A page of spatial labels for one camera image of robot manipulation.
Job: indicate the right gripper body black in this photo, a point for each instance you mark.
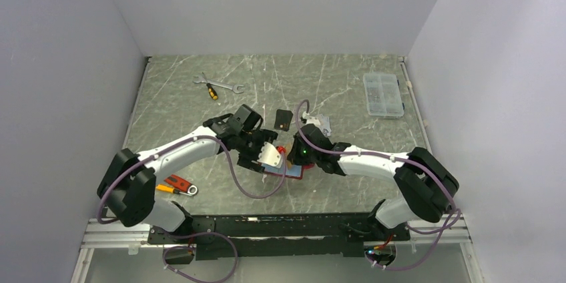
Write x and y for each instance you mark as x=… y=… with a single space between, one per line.
x=300 y=155

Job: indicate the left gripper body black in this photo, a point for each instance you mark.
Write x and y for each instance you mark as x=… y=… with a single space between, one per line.
x=250 y=147

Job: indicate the red leather card holder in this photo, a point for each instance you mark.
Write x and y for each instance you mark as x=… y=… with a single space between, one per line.
x=296 y=172

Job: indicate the stack of silver cards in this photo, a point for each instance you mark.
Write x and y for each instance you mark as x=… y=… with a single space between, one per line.
x=325 y=125

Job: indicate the gold VIP card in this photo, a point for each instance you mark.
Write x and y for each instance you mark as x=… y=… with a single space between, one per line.
x=287 y=150

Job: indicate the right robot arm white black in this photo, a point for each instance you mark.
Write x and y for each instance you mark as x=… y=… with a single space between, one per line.
x=426 y=189

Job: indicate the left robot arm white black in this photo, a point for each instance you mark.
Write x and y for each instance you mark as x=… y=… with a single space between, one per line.
x=129 y=184

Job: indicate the yellow black screwdriver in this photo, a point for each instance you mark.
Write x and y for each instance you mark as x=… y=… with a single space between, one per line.
x=212 y=92

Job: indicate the silver open-end wrench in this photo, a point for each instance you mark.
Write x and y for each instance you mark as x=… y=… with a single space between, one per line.
x=236 y=88

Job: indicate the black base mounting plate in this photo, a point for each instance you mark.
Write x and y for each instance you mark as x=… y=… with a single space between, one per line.
x=223 y=236

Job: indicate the clear plastic compartment box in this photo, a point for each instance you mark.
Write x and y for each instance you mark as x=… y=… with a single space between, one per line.
x=383 y=98

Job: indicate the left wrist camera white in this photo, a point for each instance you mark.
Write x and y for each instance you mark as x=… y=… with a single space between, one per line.
x=270 y=156

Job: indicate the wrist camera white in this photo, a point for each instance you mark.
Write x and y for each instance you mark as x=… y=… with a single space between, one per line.
x=270 y=156
x=306 y=119

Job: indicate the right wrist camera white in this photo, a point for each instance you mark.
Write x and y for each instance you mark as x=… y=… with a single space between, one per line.
x=306 y=119

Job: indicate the red handled adjustable wrench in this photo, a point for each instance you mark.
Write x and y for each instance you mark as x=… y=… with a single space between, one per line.
x=182 y=185

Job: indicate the orange handled small screwdriver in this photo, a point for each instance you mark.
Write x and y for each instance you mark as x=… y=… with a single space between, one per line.
x=167 y=189

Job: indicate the aluminium rail frame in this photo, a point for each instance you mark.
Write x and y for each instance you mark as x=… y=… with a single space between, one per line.
x=115 y=235

